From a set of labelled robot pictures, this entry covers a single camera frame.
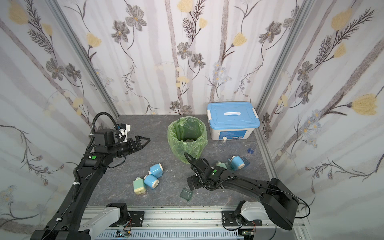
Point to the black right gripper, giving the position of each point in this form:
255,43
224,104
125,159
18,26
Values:
195,163

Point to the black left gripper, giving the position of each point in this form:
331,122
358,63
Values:
133,144

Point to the clear green shavings tray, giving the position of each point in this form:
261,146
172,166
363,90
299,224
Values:
186,194

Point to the green yellow pencil sharpener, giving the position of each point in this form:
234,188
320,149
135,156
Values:
222,165

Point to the blue sharpener with crank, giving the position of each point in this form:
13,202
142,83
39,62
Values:
236,163

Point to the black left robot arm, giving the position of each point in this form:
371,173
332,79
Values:
109,140

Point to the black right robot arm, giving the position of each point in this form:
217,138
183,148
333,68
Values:
279,202

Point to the clear small flask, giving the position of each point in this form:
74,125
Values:
223,145

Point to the green bagged trash bin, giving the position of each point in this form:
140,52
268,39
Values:
187,135

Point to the blue lidded storage box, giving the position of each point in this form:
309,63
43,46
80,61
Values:
232,120

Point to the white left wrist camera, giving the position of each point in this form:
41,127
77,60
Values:
124,130

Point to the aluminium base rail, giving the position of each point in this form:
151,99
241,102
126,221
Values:
199,223

